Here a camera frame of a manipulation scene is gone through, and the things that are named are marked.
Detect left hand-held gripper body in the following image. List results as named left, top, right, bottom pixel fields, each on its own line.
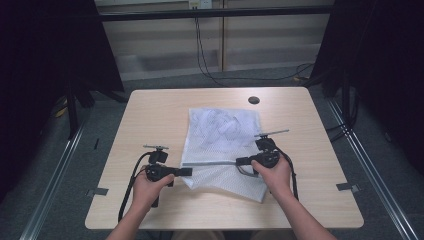
left=143, top=144, right=176, bottom=188

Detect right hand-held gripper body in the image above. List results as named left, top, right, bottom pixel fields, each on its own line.
left=246, top=129, right=290, bottom=169

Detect white mesh laundry bag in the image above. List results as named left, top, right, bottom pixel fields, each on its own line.
left=179, top=107, right=269, bottom=204

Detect person's right hand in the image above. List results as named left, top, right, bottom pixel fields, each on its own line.
left=250, top=155, right=294, bottom=201

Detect person's left hand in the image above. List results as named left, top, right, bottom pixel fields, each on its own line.
left=132, top=165, right=175, bottom=213

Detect white garment with dark print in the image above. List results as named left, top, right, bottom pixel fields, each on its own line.
left=194, top=111, right=258, bottom=148

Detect person's lap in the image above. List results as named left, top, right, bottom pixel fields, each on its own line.
left=169, top=229, right=301, bottom=240

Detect grey tape strip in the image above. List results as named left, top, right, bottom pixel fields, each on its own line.
left=85, top=187, right=110, bottom=198
left=335, top=182, right=360, bottom=194

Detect black stand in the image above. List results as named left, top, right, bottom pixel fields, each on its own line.
left=64, top=79, right=128, bottom=141

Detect yellow floor item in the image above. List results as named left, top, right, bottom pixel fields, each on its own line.
left=54, top=96, right=69, bottom=118

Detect black curtain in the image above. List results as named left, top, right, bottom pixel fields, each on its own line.
left=309, top=0, right=424, bottom=174
left=0, top=0, right=125, bottom=201

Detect black horizontal bar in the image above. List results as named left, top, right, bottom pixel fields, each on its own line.
left=98, top=5, right=334, bottom=23

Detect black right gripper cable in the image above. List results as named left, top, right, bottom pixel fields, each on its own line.
left=276, top=148, right=300, bottom=201

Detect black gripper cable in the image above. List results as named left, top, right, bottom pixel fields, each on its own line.
left=117, top=151, right=154, bottom=224
left=276, top=148, right=300, bottom=201

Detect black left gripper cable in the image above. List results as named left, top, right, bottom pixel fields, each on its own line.
left=117, top=151, right=154, bottom=224

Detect black floor cables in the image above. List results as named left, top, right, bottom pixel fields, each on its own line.
left=324, top=123, right=351, bottom=142

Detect metal floor rail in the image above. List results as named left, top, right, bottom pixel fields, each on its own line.
left=19, top=123, right=86, bottom=240
left=328, top=99, right=419, bottom=240

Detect black wall cable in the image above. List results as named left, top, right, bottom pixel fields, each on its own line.
left=194, top=16, right=316, bottom=88

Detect white wall socket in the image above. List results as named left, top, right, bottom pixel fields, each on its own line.
left=188, top=0, right=213, bottom=10

